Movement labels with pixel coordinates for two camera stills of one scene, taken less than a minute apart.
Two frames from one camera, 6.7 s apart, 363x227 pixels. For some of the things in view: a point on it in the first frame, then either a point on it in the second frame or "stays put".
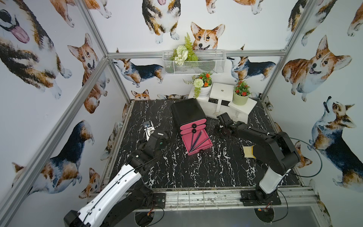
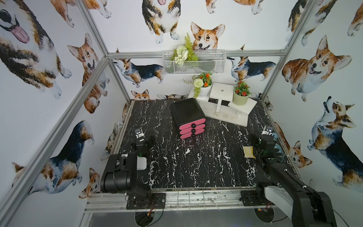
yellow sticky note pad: x=248 y=152 stays put
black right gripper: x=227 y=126 to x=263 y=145
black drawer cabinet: x=191 y=117 stays put
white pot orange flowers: x=202 y=83 stays put
